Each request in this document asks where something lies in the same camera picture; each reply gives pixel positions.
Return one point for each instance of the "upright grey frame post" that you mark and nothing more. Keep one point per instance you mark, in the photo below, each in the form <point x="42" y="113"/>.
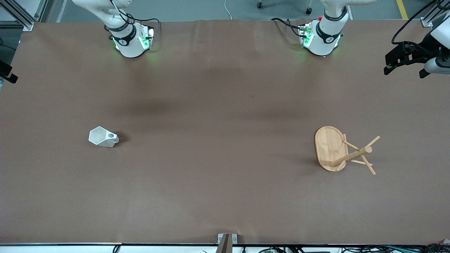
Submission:
<point x="45" y="8"/>

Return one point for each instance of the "grey metal camera bracket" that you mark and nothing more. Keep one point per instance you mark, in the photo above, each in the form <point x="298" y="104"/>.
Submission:
<point x="225" y="242"/>

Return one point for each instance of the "aluminium frame profile with bracket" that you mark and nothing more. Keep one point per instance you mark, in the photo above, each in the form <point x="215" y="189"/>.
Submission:
<point x="427" y="22"/>

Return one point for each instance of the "brown table cover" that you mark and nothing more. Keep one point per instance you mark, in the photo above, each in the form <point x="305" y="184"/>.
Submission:
<point x="225" y="158"/>

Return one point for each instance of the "wooden cup rack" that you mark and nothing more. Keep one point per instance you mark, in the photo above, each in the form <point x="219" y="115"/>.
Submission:
<point x="328" y="147"/>

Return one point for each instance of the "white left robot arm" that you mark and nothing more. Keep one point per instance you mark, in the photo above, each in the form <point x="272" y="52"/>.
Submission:
<point x="325" y="38"/>

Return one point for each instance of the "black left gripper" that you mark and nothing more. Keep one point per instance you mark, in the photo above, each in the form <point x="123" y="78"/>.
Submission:
<point x="424" y="49"/>

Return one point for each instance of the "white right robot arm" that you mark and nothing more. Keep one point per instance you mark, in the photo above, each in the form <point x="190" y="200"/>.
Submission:
<point x="128" y="45"/>

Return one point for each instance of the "white faceted cup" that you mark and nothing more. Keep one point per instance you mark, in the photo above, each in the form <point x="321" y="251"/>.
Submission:
<point x="100" y="137"/>

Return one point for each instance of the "slanted aluminium frame profile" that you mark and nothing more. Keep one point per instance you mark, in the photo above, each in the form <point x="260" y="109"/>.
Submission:
<point x="21" y="20"/>

